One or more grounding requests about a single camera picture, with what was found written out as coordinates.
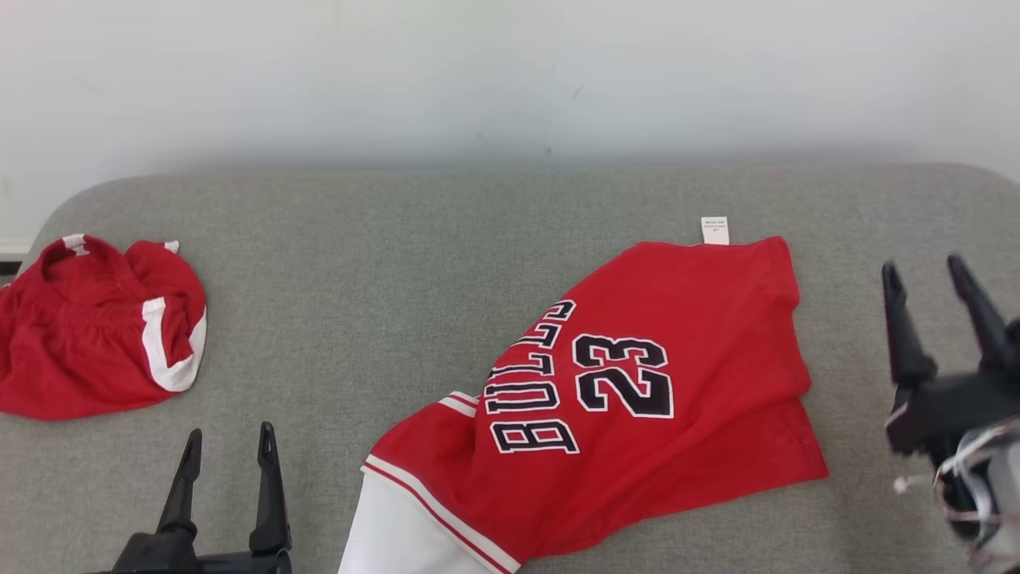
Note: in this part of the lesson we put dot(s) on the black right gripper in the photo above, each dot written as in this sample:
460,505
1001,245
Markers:
948,410

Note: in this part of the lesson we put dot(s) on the red Bulls 23 jersey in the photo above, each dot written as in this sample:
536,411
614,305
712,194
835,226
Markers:
717,335

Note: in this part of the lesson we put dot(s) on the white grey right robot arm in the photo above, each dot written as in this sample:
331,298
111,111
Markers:
1007,494

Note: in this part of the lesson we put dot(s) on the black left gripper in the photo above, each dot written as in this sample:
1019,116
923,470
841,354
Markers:
159,558

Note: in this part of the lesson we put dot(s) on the red shorts with white stripes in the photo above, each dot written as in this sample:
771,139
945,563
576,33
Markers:
80,351

